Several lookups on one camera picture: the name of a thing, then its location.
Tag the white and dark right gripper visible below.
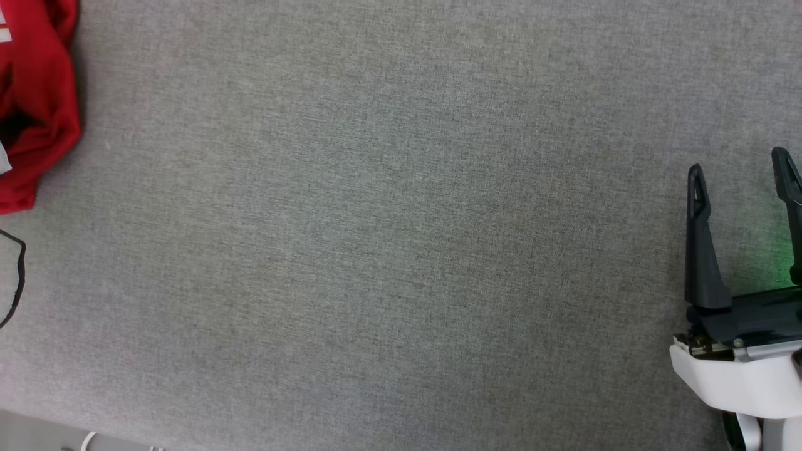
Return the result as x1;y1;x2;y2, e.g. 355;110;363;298
669;147;802;419

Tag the red Bulls basketball jersey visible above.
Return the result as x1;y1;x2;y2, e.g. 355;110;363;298
0;0;83;215

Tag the grey fabric sofa cushion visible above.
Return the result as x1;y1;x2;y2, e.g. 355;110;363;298
0;0;802;451

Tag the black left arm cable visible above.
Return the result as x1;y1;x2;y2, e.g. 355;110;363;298
0;229;27;329

